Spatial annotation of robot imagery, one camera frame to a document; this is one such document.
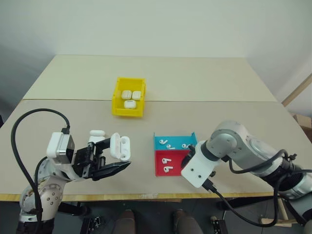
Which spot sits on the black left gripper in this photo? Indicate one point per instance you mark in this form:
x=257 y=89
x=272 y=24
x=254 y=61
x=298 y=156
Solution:
x=84 y=161

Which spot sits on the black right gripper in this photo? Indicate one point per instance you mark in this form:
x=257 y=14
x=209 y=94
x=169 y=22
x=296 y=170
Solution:
x=186 y=161

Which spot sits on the white earbud case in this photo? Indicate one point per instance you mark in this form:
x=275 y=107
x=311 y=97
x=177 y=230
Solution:
x=129 y=104
x=97 y=133
x=126 y=94
x=124 y=146
x=136 y=94

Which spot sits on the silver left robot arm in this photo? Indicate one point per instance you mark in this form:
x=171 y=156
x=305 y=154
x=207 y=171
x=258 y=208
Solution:
x=48 y=195

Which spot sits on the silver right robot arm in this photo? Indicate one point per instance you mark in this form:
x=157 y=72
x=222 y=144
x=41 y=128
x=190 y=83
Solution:
x=253 y=151

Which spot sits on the yellow plastic bin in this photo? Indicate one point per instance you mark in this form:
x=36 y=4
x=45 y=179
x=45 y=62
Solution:
x=126 y=112

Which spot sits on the closed white earbud case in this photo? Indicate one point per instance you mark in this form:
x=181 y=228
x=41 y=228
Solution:
x=129 y=104
x=136 y=94
x=126 y=94

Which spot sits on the blue and red tray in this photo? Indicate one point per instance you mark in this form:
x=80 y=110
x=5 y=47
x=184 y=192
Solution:
x=178 y=139

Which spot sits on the black floor device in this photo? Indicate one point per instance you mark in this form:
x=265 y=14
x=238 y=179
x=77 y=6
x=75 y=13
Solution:
x=217 y=225
x=93 y=223

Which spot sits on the cardboard box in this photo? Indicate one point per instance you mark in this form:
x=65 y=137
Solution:
x=303 y=121

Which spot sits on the wooden beam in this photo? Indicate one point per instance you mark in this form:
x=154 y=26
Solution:
x=297 y=90

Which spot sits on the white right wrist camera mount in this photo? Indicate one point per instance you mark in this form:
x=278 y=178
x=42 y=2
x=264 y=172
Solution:
x=197 y=168

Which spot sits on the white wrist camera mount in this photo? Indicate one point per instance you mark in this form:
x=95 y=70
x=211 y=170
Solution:
x=197 y=168
x=57 y=146

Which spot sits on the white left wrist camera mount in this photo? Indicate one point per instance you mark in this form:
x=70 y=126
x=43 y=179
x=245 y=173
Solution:
x=57 y=146

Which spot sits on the wooden frame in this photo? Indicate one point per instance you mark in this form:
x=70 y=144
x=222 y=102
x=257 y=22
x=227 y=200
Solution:
x=282 y=207

